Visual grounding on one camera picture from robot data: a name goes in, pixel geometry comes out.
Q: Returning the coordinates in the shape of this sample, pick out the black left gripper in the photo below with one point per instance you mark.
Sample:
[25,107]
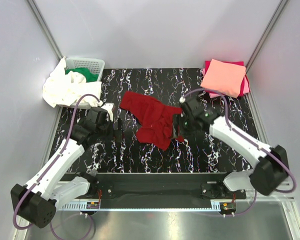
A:
[117,130]

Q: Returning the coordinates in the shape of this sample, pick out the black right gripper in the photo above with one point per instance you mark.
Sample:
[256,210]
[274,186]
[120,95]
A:
[177,125]

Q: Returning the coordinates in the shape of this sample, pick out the dark red t shirt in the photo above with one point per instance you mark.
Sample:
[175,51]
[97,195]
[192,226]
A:
[155,118]

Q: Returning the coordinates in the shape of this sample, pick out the white t shirt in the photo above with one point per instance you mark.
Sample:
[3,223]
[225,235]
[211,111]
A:
[52,88]

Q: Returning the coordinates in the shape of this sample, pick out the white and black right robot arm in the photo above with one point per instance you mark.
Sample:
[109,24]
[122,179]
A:
[269,164]

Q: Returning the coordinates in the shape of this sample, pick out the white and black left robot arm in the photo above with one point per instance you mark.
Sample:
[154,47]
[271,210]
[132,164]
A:
[38,200]

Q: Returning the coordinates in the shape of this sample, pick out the green t shirt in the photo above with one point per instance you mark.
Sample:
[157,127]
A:
[81,72]

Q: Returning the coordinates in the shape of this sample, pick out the white plastic laundry basket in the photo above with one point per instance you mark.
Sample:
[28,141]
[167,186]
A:
[74,90]

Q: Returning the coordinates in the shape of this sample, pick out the folded salmon t shirt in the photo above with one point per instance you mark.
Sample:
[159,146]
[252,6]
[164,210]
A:
[223,77]

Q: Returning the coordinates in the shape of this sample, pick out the folded crimson t shirt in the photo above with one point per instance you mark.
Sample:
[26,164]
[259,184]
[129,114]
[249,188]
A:
[208,62]

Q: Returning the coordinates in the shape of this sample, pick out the folded pink t shirt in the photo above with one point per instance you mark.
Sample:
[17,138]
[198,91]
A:
[245,86]

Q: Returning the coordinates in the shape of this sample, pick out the left orange connector board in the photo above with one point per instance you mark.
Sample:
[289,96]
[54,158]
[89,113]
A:
[93,205]

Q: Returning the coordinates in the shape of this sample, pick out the orange connector board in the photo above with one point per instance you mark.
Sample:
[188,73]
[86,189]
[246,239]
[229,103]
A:
[230,206]
[93,205]

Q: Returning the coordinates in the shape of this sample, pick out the right orange connector board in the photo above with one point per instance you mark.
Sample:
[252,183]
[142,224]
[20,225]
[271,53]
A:
[230,206]

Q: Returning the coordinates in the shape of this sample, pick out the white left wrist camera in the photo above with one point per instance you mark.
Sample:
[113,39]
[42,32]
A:
[107,114]

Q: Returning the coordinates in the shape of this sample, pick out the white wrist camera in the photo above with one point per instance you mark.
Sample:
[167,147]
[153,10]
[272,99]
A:
[183,106]
[107,114]

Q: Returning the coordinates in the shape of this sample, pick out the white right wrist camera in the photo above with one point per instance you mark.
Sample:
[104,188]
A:
[183,106]

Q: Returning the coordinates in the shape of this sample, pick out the white slotted cable duct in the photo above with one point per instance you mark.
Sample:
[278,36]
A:
[138,206]

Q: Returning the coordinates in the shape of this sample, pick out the left corner aluminium post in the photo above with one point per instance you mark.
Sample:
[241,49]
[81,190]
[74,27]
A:
[44,28]

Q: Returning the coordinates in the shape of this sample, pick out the corner aluminium post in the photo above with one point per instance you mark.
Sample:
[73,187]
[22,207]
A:
[266,33]
[44,28]

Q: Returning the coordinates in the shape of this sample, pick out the right corner aluminium post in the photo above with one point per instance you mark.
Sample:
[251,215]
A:
[266,33]

